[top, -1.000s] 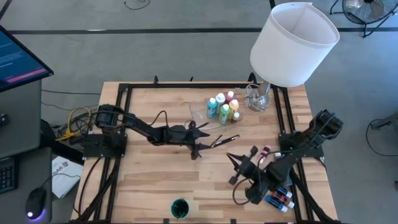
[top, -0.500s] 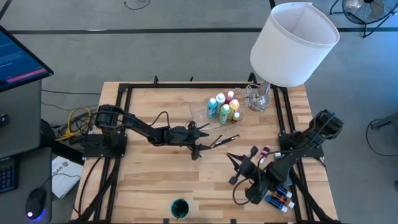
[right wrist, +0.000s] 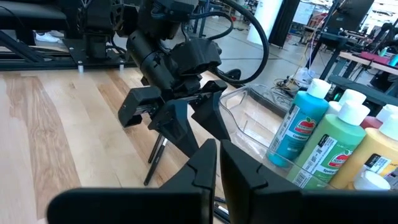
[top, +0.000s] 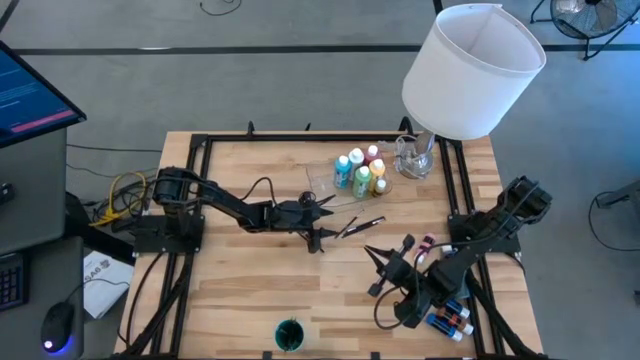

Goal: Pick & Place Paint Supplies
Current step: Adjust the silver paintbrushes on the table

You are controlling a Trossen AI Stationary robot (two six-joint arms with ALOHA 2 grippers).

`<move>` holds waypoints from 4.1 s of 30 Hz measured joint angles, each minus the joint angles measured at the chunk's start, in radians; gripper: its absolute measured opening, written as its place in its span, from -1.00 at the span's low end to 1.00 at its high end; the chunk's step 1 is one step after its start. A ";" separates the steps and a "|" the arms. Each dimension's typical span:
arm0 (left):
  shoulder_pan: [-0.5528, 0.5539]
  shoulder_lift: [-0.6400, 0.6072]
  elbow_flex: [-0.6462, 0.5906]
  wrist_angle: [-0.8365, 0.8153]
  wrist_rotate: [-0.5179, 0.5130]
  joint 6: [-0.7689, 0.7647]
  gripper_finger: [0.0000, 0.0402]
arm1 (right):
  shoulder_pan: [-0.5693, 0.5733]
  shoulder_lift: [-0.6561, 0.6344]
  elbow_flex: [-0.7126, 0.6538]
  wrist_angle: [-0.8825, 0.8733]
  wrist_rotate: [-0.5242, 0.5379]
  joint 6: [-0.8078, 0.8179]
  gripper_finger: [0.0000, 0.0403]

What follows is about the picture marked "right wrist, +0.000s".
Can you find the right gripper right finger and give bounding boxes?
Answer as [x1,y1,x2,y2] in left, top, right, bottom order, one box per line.
[220,139,398,224]

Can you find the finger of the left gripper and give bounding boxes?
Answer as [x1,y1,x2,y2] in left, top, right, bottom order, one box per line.
[147,99,200,158]
[191,91,231,141]

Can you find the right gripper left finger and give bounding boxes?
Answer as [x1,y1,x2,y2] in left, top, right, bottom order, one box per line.
[46,138,218,224]

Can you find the clear plastic bin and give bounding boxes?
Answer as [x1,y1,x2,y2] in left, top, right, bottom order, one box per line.
[219,83,398,190]

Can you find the green paint bottle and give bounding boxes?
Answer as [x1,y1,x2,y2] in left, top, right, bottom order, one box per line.
[285,100,371,189]

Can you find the small yellow paint bottle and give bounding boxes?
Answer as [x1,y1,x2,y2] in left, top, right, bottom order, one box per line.
[346,169,392,190]

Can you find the teal paint bottle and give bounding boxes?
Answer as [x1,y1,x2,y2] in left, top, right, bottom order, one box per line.
[267,78,332,167]

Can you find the large yellow paint bottle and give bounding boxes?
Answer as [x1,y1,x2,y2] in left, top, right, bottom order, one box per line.
[329,113,398,190]

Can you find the red paint bottle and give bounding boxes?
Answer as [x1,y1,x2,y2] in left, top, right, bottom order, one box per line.
[360,104,398,130]

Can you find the white pillar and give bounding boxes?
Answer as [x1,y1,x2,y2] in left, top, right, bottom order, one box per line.
[247,0,284,47]

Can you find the person's white shoe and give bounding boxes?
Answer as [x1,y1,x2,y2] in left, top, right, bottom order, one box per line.
[35,30,65,44]

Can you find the black cabinet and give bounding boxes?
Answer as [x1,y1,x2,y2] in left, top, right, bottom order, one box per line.
[269,0,302,48]

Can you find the grey desk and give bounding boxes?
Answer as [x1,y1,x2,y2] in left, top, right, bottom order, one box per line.
[0,0,68,32]

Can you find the wooden background table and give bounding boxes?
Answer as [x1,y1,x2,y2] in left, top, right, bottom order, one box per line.
[338,51,398,76]

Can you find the black aluminium table frame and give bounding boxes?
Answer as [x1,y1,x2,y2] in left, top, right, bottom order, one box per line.
[0,29,141,72]

